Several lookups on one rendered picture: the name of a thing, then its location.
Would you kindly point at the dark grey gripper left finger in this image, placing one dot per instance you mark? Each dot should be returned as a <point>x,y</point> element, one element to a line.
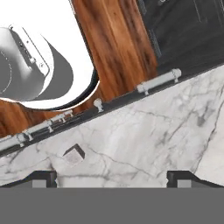
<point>43,176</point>

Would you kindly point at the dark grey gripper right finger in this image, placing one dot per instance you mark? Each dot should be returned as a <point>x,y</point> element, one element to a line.
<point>179,176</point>

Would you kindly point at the white sugar cube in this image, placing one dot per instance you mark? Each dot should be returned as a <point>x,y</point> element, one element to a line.
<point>73,156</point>

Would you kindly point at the silver round knob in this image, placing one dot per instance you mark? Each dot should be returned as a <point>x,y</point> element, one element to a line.
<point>98,103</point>

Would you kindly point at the dark appliance front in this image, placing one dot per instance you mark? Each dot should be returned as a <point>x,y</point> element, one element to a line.
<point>186,32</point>

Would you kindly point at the white and black round object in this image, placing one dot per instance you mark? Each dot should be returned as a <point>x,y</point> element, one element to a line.
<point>58,32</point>

